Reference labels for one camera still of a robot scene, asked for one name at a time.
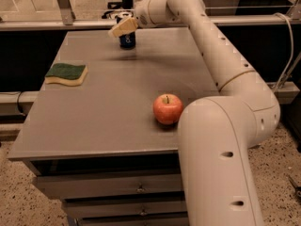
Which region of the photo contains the black office chair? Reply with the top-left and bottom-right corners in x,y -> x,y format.
100,0 -> 158,20

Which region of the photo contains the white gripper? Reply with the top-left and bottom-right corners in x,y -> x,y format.
108,0 -> 176,38

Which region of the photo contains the top grey drawer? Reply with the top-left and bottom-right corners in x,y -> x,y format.
33,169 -> 182,200

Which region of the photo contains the white cable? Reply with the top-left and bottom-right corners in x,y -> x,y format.
272,12 -> 295,92

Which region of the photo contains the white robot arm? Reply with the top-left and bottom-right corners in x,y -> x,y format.
109,0 -> 280,226

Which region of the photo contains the middle grey drawer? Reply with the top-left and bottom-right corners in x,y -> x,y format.
63,197 -> 186,218

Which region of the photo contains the grey metal window rail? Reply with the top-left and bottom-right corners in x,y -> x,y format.
0,0 -> 300,30

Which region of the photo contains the bottom grey drawer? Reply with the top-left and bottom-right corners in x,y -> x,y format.
79,214 -> 189,226

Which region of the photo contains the blue pepsi can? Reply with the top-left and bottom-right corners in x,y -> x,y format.
116,11 -> 136,50

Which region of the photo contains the red apple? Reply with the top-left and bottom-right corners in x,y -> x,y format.
152,94 -> 183,125

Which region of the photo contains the grey drawer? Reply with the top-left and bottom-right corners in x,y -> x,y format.
63,197 -> 186,218
79,214 -> 189,226
33,169 -> 182,200

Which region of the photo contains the green yellow sponge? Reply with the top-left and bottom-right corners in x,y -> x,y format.
44,63 -> 87,87

